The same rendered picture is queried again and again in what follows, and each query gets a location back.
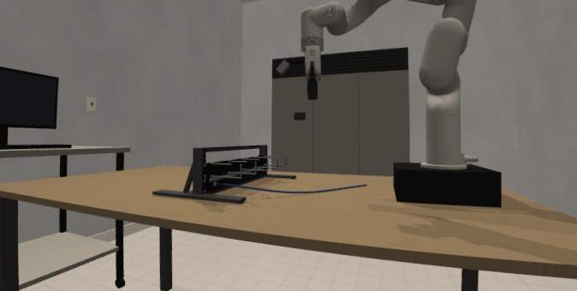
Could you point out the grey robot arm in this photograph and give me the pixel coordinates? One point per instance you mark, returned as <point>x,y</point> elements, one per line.
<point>437,71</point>

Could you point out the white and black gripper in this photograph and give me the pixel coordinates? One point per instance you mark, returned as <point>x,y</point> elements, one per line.
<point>314,66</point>

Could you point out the black metal rack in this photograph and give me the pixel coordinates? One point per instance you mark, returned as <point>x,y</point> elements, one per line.
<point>201,174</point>

